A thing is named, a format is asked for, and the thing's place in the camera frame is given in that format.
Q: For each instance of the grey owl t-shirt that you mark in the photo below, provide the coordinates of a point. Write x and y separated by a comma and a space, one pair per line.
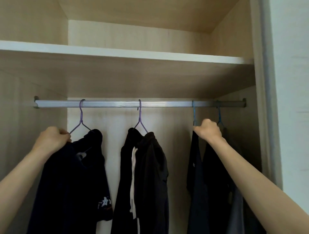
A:
219, 173

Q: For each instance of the silver closet rod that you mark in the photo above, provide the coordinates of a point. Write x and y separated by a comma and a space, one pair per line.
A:
116, 104

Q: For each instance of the black Li-Ning t-shirt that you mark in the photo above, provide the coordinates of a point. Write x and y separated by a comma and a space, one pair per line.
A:
196, 188

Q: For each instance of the person's left hand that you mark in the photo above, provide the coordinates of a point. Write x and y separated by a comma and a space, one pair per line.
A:
52, 141

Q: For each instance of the white wooden wardrobe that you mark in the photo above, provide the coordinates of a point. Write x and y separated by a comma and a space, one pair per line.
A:
144, 79

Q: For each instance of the dark grey pants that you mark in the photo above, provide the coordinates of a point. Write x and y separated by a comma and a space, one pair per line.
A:
147, 183

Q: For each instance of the navy shorts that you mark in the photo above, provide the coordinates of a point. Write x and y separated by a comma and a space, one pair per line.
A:
70, 188

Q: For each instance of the person's right hand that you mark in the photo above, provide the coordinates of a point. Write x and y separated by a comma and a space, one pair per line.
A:
208, 131

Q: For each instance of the wardrobe sliding door floral glass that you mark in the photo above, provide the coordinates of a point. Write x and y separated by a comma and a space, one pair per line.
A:
292, 72

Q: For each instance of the person's left forearm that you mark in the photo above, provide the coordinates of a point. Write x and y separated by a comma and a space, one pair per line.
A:
19, 183

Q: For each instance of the person's right forearm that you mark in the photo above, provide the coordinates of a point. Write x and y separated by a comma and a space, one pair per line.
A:
260, 192

